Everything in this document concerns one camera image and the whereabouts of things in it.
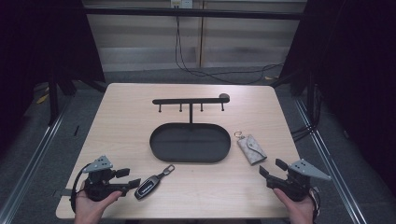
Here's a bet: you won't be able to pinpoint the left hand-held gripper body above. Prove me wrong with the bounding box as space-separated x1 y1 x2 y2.
82 155 130 203

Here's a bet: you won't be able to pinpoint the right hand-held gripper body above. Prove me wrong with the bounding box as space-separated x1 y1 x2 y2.
265 158 332 203

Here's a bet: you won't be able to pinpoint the black car key fob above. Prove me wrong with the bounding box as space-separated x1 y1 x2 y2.
134 164 176 201

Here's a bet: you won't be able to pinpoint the grey patterned key pouch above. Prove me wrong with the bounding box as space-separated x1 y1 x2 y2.
233 131 268 166

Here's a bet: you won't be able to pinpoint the black key rack with tray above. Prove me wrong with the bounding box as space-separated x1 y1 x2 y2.
148 92 232 163

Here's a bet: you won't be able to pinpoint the person's right hand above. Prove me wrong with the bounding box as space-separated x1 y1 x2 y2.
274 189 315 224

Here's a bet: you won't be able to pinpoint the person's left hand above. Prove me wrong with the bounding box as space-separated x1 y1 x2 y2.
74 189 123 224

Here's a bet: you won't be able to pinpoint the black metal stand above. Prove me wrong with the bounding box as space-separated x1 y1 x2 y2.
305 70 316 125
47 73 61 126

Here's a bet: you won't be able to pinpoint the yellow tape scrap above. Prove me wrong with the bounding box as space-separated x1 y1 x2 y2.
35 92 50 105

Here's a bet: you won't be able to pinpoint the dark curtain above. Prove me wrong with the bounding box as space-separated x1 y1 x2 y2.
279 0 396 190
0 0 106 153

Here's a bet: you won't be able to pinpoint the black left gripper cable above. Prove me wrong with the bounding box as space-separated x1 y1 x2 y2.
70 163 92 214

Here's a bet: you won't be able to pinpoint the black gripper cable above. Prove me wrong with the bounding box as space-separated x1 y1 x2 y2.
70 163 92 214
309 186 322 220

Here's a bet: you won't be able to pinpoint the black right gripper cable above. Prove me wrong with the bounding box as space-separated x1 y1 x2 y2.
309 186 322 220

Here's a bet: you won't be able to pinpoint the black floor cables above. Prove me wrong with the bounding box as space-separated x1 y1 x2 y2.
290 83 322 143

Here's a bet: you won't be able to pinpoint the aluminium floor rail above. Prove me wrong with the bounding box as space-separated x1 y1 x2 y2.
0 97 73 224
293 97 369 224

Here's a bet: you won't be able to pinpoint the black wall cable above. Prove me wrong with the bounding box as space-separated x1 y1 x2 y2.
174 15 285 86

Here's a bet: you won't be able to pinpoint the black horizontal frame bar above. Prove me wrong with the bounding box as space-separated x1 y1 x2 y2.
83 7 307 21

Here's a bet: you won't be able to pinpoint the white wall socket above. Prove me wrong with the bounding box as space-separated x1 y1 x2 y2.
170 0 194 9

